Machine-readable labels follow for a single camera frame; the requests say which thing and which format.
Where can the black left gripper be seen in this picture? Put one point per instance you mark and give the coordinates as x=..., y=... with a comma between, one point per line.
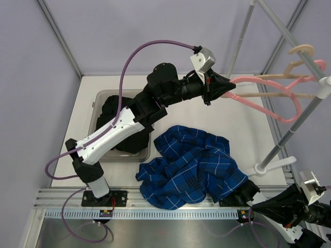
x=208, y=93

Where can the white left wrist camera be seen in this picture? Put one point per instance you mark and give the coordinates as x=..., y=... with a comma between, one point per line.
x=202, y=60

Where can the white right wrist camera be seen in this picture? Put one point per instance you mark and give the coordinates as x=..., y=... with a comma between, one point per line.
x=311, y=187

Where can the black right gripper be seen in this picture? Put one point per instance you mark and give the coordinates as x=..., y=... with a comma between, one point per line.
x=289, y=207

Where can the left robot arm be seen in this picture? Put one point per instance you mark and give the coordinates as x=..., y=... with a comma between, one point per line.
x=163, y=89

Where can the slotted cable duct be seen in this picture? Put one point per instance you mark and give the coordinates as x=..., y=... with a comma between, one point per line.
x=152, y=214

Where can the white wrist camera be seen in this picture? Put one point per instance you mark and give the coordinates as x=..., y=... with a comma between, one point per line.
x=202, y=60
x=311, y=187

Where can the pink plastic hanger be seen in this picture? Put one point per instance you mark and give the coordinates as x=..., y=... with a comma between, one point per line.
x=283, y=86

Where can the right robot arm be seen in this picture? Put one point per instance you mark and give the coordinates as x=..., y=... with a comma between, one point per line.
x=248, y=194

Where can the clear plastic bin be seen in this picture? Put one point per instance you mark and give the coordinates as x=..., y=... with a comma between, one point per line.
x=135, y=148

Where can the beige wooden hanger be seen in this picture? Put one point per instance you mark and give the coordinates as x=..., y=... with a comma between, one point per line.
x=309, y=49

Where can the aluminium mounting rail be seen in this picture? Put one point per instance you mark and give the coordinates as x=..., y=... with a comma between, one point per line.
x=146, y=196

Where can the metal clothes rack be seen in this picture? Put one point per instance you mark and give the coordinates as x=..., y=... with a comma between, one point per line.
x=305, y=70

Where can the blue plaid shirt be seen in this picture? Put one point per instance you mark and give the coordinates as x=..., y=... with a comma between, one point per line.
x=191, y=160

